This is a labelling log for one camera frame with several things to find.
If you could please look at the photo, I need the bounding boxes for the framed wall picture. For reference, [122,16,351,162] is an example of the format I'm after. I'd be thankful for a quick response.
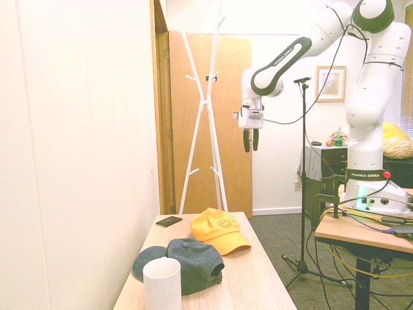
[315,65,347,103]

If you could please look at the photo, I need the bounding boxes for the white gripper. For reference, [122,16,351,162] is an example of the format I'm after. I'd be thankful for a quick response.
[237,108,266,153]

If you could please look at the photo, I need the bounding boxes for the wooden door frame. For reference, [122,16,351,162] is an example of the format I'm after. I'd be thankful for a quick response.
[150,0,177,216]

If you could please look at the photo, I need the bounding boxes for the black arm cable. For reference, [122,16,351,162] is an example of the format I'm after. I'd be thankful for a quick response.
[263,5,370,125]

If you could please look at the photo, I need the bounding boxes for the yellow bag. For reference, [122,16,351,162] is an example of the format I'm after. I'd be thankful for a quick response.
[382,121,413,160]

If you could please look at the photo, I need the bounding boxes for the purple cable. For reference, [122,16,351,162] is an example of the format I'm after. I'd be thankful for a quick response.
[338,209,398,234]

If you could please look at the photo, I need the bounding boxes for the white cylindrical mug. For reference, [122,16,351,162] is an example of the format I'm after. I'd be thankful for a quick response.
[143,257,182,310]

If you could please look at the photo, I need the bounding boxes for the black card wallet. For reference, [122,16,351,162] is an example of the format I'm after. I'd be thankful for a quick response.
[156,216,183,228]

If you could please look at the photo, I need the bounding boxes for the white wooden coat rack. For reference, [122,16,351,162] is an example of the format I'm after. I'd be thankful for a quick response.
[176,2,229,214]

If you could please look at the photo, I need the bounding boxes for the black table clamp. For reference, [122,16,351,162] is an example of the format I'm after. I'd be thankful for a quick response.
[311,174,343,232]

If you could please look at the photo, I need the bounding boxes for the grey cloth on dresser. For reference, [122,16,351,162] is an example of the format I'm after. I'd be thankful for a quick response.
[296,145,323,179]

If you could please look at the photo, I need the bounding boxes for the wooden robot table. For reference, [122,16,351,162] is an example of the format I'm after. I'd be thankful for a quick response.
[314,187,413,310]

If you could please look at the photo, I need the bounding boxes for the dark wooden dresser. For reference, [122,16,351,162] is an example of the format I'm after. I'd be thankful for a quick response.
[305,145,349,220]

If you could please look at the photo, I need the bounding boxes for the black tripod stand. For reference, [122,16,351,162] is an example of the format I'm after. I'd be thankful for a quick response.
[281,82,352,289]

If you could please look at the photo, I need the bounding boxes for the dark cabinet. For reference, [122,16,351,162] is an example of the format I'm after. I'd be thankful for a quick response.
[382,156,413,190]

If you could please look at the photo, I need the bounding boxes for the yellow smiley baseball cap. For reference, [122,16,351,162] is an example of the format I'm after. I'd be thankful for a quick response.
[190,207,252,256]

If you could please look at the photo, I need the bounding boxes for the brown wooden door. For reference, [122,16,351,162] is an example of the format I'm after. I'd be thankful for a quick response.
[168,30,254,219]

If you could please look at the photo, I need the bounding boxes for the dark blue denim cap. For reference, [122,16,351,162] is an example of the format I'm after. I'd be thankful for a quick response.
[132,238,225,296]

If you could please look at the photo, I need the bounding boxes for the flower decoration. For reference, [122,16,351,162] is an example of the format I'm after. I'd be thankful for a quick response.
[330,125,348,143]

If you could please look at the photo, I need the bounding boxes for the yellow cable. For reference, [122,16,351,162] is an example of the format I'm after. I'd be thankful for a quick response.
[319,206,413,279]

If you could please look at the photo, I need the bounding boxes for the grey box device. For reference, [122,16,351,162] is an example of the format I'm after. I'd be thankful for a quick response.
[393,225,413,238]

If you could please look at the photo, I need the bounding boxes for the window blinds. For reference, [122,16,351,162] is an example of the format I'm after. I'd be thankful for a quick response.
[399,22,413,130]

